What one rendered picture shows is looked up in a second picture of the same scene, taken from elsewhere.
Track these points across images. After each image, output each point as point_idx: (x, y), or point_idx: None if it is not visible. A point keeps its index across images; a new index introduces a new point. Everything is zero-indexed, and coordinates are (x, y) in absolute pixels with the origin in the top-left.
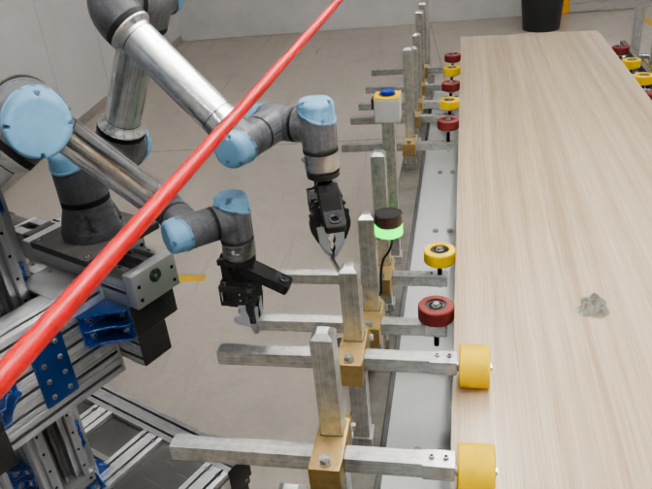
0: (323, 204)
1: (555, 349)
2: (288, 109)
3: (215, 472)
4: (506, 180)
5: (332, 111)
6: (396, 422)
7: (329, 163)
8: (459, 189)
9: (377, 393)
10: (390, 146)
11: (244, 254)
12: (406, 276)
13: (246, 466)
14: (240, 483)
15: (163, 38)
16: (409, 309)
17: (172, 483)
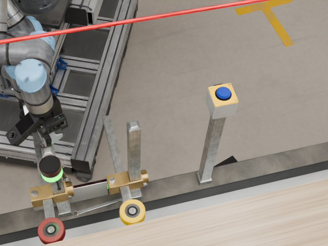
0: (20, 121)
1: None
2: (30, 56)
3: (69, 152)
4: (285, 234)
5: (27, 85)
6: (37, 240)
7: (28, 107)
8: (250, 197)
9: (34, 221)
10: (211, 124)
11: (17, 95)
12: (122, 196)
13: (86, 166)
14: (79, 168)
15: None
16: (166, 210)
17: (56, 133)
